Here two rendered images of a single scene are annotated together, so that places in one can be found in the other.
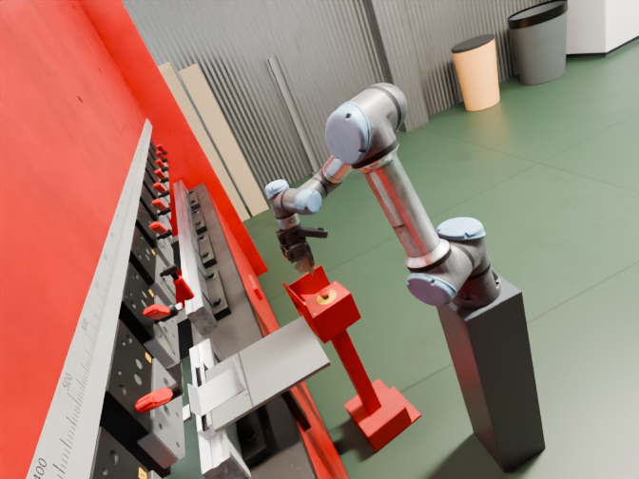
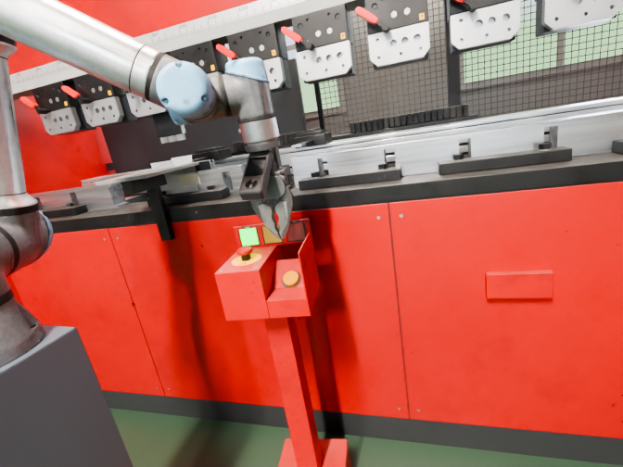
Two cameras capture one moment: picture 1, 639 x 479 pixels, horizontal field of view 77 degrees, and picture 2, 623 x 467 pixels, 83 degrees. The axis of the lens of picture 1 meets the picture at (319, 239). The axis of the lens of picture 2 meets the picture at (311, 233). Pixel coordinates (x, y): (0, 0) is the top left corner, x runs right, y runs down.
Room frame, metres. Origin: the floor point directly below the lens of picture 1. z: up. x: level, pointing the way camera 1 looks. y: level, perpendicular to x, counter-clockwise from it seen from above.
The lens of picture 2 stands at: (1.62, -0.55, 1.05)
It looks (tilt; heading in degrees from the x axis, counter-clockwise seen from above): 17 degrees down; 118
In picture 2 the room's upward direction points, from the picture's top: 10 degrees counter-clockwise
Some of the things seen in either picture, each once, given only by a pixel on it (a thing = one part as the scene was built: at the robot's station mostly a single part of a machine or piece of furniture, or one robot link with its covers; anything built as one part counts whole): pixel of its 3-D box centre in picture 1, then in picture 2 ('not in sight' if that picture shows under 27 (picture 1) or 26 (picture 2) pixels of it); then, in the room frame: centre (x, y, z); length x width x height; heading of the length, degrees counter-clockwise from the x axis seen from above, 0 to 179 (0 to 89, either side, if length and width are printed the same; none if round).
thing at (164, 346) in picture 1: (132, 324); (152, 88); (0.63, 0.37, 1.26); 0.15 x 0.09 x 0.17; 9
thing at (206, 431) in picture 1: (203, 396); (187, 168); (0.68, 0.38, 0.98); 0.20 x 0.03 x 0.03; 9
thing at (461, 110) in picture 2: not in sight; (406, 119); (1.34, 0.90, 1.02); 0.44 x 0.06 x 0.04; 9
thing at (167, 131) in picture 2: (169, 363); (170, 127); (0.65, 0.37, 1.13); 0.10 x 0.02 x 0.10; 9
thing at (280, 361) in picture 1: (263, 368); (151, 172); (0.68, 0.23, 1.00); 0.26 x 0.18 x 0.01; 99
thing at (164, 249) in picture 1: (142, 241); (260, 62); (1.02, 0.43, 1.26); 0.15 x 0.09 x 0.17; 9
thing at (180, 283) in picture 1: (178, 284); not in sight; (0.81, 0.34, 1.20); 0.04 x 0.02 x 0.10; 99
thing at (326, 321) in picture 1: (320, 299); (269, 268); (1.15, 0.08, 0.75); 0.20 x 0.16 x 0.18; 17
